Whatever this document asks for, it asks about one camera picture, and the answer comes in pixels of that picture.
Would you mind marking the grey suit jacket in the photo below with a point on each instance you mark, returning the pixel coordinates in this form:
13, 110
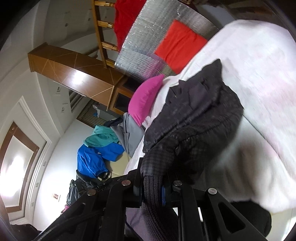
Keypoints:
128, 133

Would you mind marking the teal green shirt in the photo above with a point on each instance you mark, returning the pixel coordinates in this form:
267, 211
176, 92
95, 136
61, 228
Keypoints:
101, 137

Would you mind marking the red cloth on headboard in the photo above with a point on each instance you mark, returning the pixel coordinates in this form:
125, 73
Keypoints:
126, 12

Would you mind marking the black quilted jacket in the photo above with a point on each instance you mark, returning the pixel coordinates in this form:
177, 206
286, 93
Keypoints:
199, 119

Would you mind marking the silver foil insulation sheet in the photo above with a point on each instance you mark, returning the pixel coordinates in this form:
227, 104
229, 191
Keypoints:
137, 58

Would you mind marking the red orange pillow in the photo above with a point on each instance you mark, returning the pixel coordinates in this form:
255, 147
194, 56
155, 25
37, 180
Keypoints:
179, 46

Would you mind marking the white pink bed blanket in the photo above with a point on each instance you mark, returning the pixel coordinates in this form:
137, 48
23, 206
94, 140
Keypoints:
258, 64

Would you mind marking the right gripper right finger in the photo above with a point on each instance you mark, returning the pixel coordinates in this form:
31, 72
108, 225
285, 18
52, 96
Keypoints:
207, 215

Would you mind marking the magenta pillow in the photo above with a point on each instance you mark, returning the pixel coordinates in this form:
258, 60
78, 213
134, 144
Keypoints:
143, 98

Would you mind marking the brown framed wall panel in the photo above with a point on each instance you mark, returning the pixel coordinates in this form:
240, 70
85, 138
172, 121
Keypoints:
18, 153

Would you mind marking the wooden headboard rail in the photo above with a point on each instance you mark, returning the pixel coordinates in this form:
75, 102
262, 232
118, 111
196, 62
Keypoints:
99, 26

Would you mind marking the blue jacket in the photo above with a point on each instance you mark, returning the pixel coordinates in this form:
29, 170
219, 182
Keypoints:
91, 160

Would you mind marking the brown wooden cabinet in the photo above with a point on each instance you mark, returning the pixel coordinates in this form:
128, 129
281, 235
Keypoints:
83, 74

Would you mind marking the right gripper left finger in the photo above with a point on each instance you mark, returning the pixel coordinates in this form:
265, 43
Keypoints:
100, 213

